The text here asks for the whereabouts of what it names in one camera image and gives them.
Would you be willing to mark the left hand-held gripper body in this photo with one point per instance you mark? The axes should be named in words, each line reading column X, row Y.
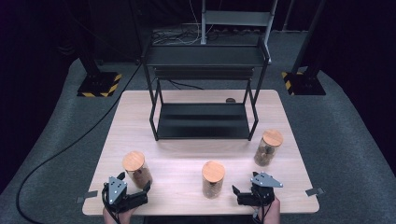
column 117, row 190

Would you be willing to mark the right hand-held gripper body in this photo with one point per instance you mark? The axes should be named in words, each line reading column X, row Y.
column 261, row 193

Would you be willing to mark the glass jar with red berries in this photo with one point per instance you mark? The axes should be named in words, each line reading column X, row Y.
column 134, row 160

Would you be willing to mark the glass jar with tan contents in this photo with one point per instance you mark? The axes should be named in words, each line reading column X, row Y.
column 213, row 171

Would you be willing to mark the glass jar with dark lumps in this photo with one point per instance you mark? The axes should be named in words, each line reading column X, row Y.
column 273, row 137

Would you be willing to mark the black metal shelf rack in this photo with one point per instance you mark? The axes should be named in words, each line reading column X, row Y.
column 205, row 56

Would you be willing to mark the person's right hand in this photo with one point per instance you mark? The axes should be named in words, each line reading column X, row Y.
column 273, row 213

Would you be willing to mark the person's left hand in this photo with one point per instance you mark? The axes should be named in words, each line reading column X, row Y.
column 124, row 217

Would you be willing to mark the grey tape strip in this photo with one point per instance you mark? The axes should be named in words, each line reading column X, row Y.
column 87, row 196
column 314, row 191

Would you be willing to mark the small dark round disc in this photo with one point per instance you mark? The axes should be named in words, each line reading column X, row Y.
column 230, row 100

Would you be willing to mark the black stand with striped base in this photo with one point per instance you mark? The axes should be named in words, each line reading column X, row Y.
column 306, row 84
column 99, row 84

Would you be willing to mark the grey metal stand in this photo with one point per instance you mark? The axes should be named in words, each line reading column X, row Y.
column 236, row 18

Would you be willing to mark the thin metal pole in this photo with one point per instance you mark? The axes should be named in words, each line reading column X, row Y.
column 288, row 15

